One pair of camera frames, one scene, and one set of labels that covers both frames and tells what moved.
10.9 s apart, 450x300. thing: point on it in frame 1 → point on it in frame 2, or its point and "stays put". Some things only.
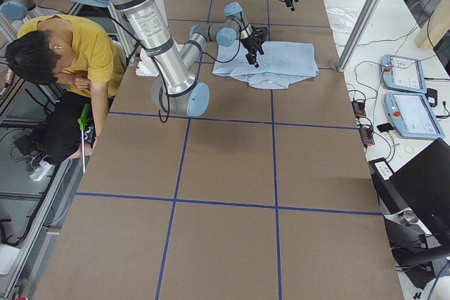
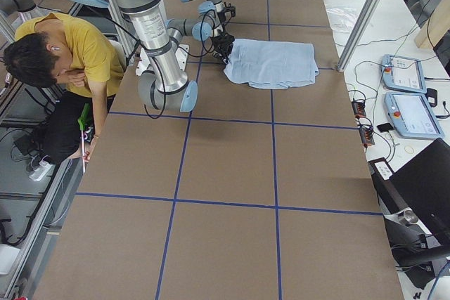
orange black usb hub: [358, 107] stays put
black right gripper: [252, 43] → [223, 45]
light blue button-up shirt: [281, 64] stays put
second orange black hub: [366, 135] stays put
